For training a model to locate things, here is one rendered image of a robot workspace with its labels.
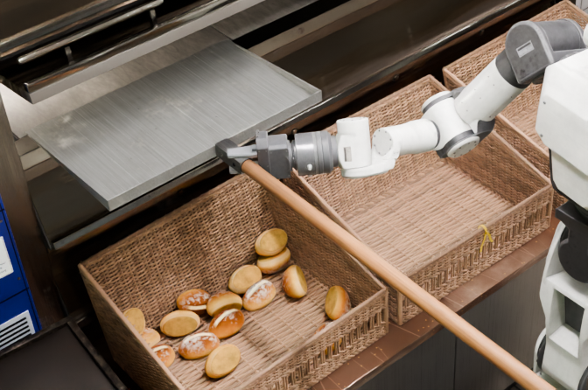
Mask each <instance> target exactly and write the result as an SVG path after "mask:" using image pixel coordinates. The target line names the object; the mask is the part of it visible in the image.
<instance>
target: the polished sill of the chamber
mask: <svg viewBox="0 0 588 390"><path fill-rule="evenodd" d="M376 1H378V0H318V1H317V2H314V3H311V4H309V5H307V6H305V7H304V8H301V9H299V10H296V11H294V12H292V13H290V14H288V15H286V16H284V17H281V18H279V19H277V20H275V21H273V22H271V23H269V24H266V25H264V26H262V27H260V28H258V29H256V30H254V31H251V32H249V33H247V34H245V35H243V36H241V37H239V38H236V39H234V40H232V42H234V43H235V44H237V45H239V46H241V47H243V48H245V49H247V50H248V51H250V52H252V53H254V54H256V55H257V56H259V57H262V56H263V55H265V54H267V53H269V52H272V51H274V50H276V49H278V48H280V47H282V46H284V45H287V44H289V43H290V42H292V41H294V40H296V39H298V38H302V37H303V36H305V35H307V34H309V33H311V32H313V31H316V30H317V29H319V28H321V27H324V26H326V25H328V24H330V23H332V22H334V21H336V20H338V19H340V18H342V17H344V16H347V15H349V14H351V13H353V12H355V11H357V10H359V9H361V8H363V7H365V6H367V5H370V4H371V3H374V2H376ZM15 144H16V147H17V153H18V155H19V159H20V162H21V164H22V168H23V171H25V170H27V169H29V168H31V167H32V166H34V165H36V164H39V163H41V162H43V161H45V160H47V159H49V158H51V156H50V155H49V154H48V153H47V152H46V151H45V150H43V149H42V148H41V147H40V146H39V145H38V144H37V143H36V142H35V141H34V140H33V139H32V138H31V137H29V136H25V137H23V138H21V139H19V140H16V141H15Z"/></svg>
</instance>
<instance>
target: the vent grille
mask: <svg viewBox="0 0 588 390"><path fill-rule="evenodd" d="M34 333H35V330H34V328H33V325H32V320H31V317H30V314H29V311H28V310H27V311H25V312H24V313H22V314H20V315H18V316H16V317H14V318H12V319H11V320H9V321H7V322H6V323H4V324H1V325H0V351H1V350H3V349H5V348H7V347H9V346H11V345H13V344H15V343H16V342H18V341H20V340H22V339H24V338H27V337H29V336H30V335H32V334H34Z"/></svg>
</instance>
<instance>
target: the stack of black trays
mask: <svg viewBox="0 0 588 390"><path fill-rule="evenodd" d="M0 390H128V388H126V386H125V385H124V384H123V383H122V382H121V380H120V379H119V378H118V376H117V375H116V374H115V372H114V371H113V370H112V368H111V367H110V366H109V364H108V363H107V362H106V361H105V359H104V358H103V357H102V355H101V354H100V353H99V352H98V351H97V350H96V348H95V347H94V346H93V344H92V343H91V342H90V341H89V339H88V338H87V336H86V335H85V334H84V333H83V331H82V330H81V328H80V327H79V326H78V325H77V323H75V321H74V320H73V319H72V318H71V316H68V317H65V318H63V319H61V320H59V321H58V322H56V323H54V324H51V325H49V326H47V327H45V328H44V329H42V330H41V331H38V332H36V333H34V334H32V335H30V336H29V337H27V338H24V339H22V340H20V341H18V342H16V343H15V344H13V345H11V346H9V347H7V348H5V349H3V350H1V351H0Z"/></svg>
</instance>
